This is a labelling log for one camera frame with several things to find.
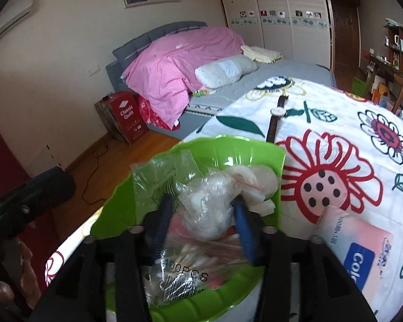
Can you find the folded cream blanket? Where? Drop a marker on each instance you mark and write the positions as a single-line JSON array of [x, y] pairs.
[[261, 55]]

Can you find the small wooden shelf unit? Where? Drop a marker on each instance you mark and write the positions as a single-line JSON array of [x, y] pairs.
[[393, 41]]

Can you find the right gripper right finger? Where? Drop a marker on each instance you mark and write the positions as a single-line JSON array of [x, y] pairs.
[[249, 226]]

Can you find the pink bristle hair roller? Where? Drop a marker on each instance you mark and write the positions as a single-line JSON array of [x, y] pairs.
[[176, 229]]

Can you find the brown strap wristwatch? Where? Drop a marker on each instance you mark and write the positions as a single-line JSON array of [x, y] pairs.
[[277, 113]]

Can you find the dark wooden door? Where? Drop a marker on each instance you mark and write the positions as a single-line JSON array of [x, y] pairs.
[[346, 42]]

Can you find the green leaf plastic bowl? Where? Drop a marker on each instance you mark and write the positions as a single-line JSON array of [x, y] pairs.
[[217, 153]]

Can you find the pink duvet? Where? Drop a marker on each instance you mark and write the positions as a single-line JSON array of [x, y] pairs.
[[163, 75]]

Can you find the wooden side desk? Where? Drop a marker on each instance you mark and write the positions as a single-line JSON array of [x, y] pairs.
[[389, 74]]

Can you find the white dotted pillow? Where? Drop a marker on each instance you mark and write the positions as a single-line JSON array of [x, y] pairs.
[[225, 71]]

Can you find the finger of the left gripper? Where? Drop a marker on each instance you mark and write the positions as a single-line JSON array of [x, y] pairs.
[[35, 197]]

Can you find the floral white tablecloth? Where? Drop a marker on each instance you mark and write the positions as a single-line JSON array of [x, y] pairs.
[[339, 151]]

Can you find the white sliding wardrobe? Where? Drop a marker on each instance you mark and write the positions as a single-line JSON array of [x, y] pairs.
[[301, 30]]

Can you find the bag of cotton balls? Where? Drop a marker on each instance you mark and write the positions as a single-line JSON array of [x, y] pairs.
[[206, 202]]

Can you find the grey bed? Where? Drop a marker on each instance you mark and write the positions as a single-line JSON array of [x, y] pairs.
[[206, 103]]

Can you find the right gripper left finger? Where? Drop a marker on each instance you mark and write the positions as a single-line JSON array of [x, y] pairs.
[[156, 225]]

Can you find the person left hand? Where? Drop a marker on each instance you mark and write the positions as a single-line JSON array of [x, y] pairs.
[[19, 289]]

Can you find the small green bin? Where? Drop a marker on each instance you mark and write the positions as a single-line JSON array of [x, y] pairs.
[[358, 87]]

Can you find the red quilt box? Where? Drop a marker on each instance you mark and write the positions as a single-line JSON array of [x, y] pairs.
[[121, 117]]

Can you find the cotton swab plastic bag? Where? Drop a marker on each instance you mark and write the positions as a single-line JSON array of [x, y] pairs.
[[189, 267]]

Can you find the tissue pack blue label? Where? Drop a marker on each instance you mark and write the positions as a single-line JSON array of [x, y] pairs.
[[364, 250]]

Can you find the wall air conditioner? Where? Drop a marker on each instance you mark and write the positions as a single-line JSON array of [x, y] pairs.
[[14, 14]]

